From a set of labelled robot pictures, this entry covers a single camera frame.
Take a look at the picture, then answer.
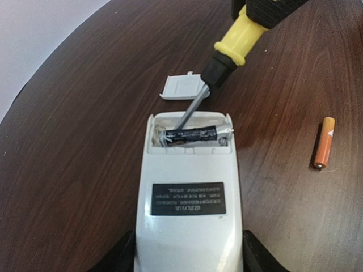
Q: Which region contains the white remote control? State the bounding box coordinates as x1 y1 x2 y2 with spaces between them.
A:
134 112 243 271

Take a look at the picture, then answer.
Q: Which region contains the orange battery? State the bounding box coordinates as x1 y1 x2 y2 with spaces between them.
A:
314 117 335 169

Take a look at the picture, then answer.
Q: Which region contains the white battery cover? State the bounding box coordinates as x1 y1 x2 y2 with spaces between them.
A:
159 71 204 100

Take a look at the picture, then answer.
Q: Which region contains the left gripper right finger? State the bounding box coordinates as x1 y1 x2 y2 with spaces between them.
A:
243 229 286 272

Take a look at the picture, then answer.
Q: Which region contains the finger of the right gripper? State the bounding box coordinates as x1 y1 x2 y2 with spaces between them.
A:
246 0 298 29
231 0 246 20

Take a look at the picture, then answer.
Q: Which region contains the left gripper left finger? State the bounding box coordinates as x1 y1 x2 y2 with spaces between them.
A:
90 229 136 272

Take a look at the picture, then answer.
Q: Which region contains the yellow handled screwdriver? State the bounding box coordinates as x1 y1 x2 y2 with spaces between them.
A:
176 1 268 129

